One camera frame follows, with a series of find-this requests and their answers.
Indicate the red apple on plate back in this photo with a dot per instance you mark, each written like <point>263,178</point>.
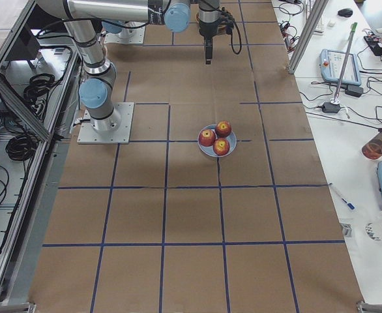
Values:
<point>223,129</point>

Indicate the red apple on plate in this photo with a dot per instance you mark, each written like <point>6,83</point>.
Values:
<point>206,137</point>
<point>223,129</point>
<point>221,147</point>

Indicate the red apple on plate left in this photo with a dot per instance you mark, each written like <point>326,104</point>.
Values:
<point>206,137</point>

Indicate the red apple on plate front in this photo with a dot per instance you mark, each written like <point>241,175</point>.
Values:
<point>221,147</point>

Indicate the light blue plate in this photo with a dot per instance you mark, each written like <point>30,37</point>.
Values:
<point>209,150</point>

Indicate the blue teach pendant upper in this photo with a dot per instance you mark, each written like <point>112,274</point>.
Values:
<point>331,62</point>

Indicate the black power adapter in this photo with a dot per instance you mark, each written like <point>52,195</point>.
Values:
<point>329,107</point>

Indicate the silver rod with green tip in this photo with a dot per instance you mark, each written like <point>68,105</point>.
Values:
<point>335,100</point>

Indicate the black computer mouse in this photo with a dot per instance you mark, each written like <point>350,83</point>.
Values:
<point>345,12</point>

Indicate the amber glass bottle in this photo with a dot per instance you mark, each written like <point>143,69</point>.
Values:
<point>378,145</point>

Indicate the blue white pen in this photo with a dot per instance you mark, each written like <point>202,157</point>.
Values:
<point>341,196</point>

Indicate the aluminium frame post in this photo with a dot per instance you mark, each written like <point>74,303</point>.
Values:
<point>306,34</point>

